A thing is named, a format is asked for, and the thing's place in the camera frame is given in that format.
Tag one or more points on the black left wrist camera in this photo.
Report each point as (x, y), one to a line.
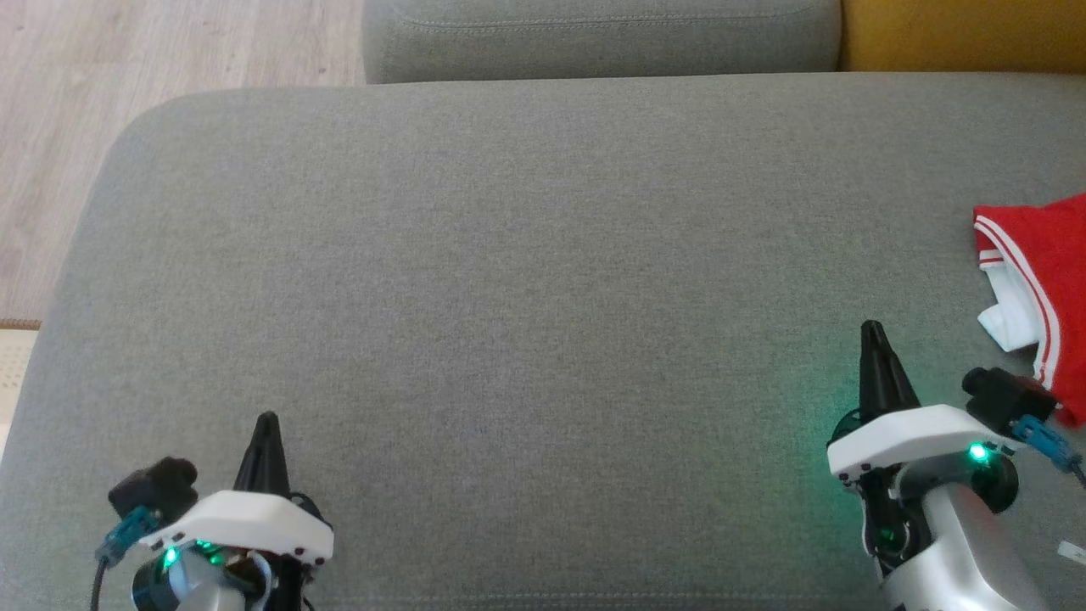
(153, 488)

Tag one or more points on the red white sports shirt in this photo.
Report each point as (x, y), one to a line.
(1052, 271)

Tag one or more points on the yellow sofa cushion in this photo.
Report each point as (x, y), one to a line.
(959, 34)

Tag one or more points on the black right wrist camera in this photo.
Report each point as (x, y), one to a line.
(1010, 395)

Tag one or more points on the beige rug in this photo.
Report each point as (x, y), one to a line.
(15, 382)

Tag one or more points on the grey sofa seat cushion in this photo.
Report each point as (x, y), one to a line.
(526, 322)

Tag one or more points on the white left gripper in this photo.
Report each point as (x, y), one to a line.
(246, 522)

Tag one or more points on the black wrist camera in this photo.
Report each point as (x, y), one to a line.
(1010, 395)
(153, 488)

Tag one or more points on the blue right camera connector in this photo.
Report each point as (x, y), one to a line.
(1048, 441)

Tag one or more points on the blue left camera connector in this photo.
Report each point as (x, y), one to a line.
(127, 535)

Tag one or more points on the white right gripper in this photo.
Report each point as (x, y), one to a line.
(916, 437)

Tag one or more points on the blue camera connector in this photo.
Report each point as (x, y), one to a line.
(1048, 441)
(127, 535)

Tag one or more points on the grey sofa back cushion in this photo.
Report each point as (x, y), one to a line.
(594, 38)

